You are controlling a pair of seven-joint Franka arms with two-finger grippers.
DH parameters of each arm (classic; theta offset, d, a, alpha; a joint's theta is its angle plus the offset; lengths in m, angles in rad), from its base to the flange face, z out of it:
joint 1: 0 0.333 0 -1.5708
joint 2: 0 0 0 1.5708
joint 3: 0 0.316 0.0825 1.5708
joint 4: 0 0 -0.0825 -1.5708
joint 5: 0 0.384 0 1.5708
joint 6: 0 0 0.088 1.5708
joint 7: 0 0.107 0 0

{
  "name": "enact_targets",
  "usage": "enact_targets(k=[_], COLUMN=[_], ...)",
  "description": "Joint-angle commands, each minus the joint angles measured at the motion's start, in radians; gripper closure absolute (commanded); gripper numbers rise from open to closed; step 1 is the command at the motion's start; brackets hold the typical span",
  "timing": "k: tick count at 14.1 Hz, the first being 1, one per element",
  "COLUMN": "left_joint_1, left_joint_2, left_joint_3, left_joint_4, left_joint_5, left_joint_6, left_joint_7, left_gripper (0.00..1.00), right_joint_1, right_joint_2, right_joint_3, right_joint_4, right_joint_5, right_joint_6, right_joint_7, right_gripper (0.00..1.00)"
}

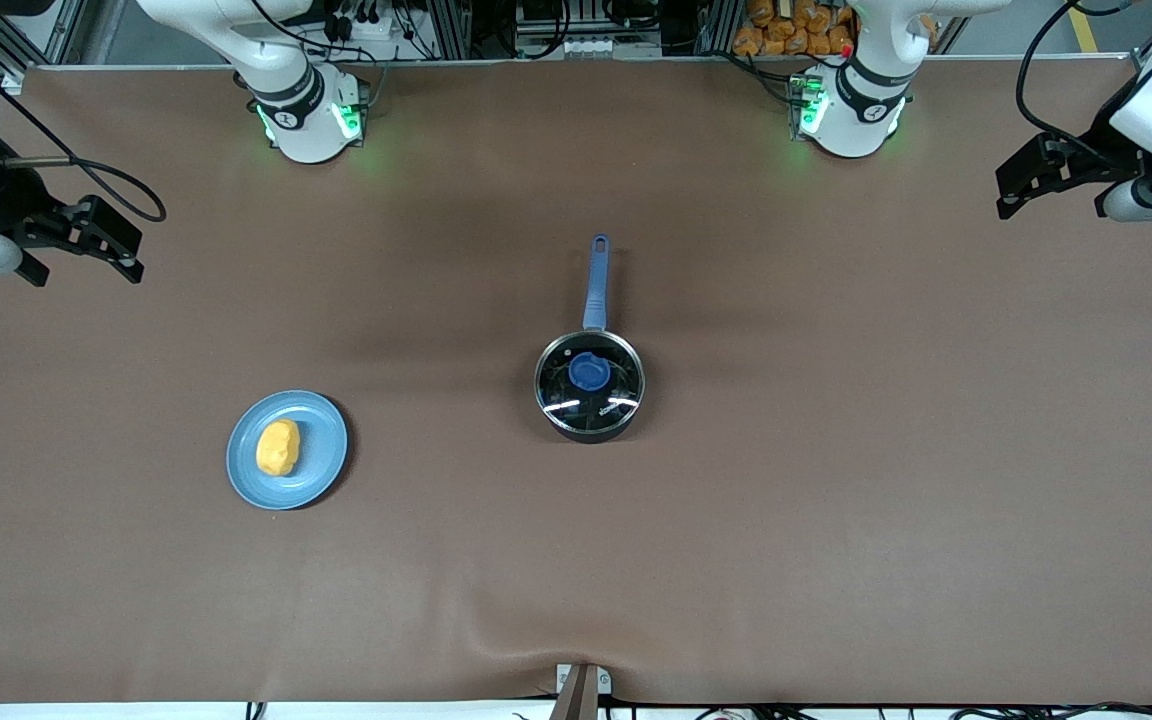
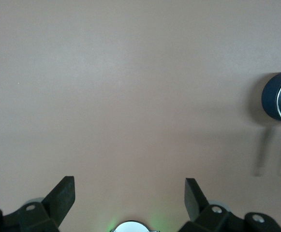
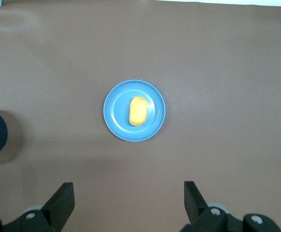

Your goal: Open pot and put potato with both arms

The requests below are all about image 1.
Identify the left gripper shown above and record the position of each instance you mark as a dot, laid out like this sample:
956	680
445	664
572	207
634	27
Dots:
1102	139

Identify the yellow potato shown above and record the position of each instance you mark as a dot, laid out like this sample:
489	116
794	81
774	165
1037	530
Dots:
278	448

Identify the glass lid with blue knob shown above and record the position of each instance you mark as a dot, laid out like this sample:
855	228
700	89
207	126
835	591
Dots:
561	380

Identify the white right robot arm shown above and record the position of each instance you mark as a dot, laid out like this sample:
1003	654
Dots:
296	110

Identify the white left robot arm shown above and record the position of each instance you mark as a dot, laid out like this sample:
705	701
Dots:
861	110

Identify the orange items box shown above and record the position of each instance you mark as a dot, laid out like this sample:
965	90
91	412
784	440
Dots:
786	35

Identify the blue plate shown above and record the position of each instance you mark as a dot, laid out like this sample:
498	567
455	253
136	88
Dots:
321	450

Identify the white power strip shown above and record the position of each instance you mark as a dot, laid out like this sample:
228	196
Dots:
376	28

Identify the brown table mat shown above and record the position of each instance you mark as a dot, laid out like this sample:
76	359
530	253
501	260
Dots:
576	560

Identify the aluminium frame post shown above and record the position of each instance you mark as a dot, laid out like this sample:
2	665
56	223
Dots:
453	30
719	25

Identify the metal table edge bracket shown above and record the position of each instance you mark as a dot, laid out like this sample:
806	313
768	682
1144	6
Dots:
581	690

